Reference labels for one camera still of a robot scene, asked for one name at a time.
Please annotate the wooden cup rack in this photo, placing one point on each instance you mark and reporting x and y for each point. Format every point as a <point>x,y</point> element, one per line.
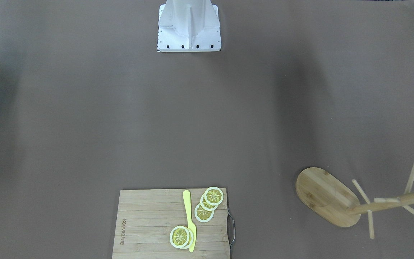
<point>335,202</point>

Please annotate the yellow plastic knife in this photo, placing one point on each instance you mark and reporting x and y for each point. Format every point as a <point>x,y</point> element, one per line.
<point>188,210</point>

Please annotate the lemon slice middle of trio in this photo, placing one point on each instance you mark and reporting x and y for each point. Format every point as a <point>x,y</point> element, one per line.
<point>205,205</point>

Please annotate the bamboo cutting board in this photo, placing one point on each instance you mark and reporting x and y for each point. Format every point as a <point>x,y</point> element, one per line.
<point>145,219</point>

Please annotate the lemon slice under pair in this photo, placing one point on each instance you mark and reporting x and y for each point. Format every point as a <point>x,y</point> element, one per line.
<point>191,239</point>

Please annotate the lemon slice front of pair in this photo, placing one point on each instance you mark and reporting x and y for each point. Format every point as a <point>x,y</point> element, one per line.
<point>179,236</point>

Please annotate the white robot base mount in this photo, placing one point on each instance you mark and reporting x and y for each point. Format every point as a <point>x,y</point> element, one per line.
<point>188,26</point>

